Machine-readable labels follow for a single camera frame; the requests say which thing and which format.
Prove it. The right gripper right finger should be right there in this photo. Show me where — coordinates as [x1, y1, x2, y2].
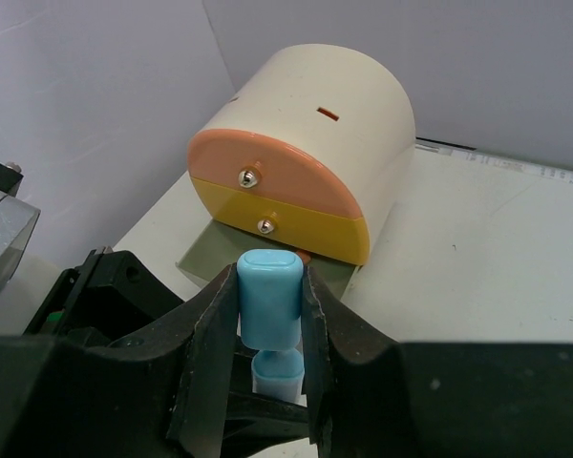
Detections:
[301, 269, 573, 457]

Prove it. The gold top drawer knob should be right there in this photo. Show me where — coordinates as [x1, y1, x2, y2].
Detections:
[238, 161, 263, 189]

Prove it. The blue highlighter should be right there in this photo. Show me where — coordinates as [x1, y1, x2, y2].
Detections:
[251, 348, 305, 404]

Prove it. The orange top drawer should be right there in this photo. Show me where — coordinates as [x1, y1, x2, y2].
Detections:
[187, 129, 362, 219]

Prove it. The yellow drawer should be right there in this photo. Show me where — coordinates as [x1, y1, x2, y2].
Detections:
[191, 177, 371, 265]

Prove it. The orange capped clear highlighter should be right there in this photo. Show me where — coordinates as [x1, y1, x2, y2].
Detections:
[295, 250, 311, 265]

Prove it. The beige cylindrical drawer organizer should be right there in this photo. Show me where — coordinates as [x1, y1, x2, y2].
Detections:
[198, 44, 415, 250]

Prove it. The gold drawer knob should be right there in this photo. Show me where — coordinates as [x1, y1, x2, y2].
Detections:
[257, 212, 278, 236]
[238, 161, 263, 189]

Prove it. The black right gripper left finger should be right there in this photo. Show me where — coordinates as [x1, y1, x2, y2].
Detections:
[0, 266, 238, 457]

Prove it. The blue highlighter cap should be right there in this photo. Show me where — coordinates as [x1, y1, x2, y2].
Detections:
[237, 259, 304, 351]

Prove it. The grey bottom drawer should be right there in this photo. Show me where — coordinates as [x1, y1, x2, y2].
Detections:
[177, 220, 359, 299]

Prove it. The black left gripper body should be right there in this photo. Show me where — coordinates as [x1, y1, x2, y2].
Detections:
[24, 249, 183, 344]

